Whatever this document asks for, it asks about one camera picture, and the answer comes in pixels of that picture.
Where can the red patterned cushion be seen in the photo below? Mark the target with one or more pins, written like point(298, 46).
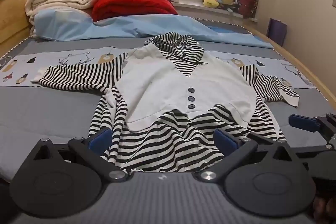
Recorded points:
point(248, 2)

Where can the wooden headboard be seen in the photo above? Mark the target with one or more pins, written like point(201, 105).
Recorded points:
point(15, 11)

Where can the person's right hand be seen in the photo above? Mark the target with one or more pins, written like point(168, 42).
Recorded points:
point(325, 211)

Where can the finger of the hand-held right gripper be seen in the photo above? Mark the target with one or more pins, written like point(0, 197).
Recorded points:
point(303, 123)

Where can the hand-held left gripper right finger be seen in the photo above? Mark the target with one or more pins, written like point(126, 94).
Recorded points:
point(225, 142)

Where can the light blue sheet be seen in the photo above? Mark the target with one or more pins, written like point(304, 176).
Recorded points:
point(118, 27)

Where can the red folded quilt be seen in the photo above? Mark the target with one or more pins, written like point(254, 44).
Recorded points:
point(131, 5)

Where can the wooden bed frame rail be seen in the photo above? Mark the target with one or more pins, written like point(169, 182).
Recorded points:
point(302, 64)

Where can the striped white hooded top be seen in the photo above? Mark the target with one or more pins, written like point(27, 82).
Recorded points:
point(162, 82)

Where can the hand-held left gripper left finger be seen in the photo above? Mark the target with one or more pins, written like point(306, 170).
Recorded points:
point(99, 141)

